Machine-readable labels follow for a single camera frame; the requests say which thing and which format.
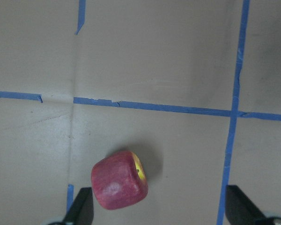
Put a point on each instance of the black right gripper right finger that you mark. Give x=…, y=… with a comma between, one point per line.
x=240, y=210

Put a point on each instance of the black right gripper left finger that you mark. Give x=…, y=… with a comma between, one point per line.
x=82, y=209

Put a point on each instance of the red apple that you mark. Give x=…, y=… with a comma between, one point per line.
x=119, y=180

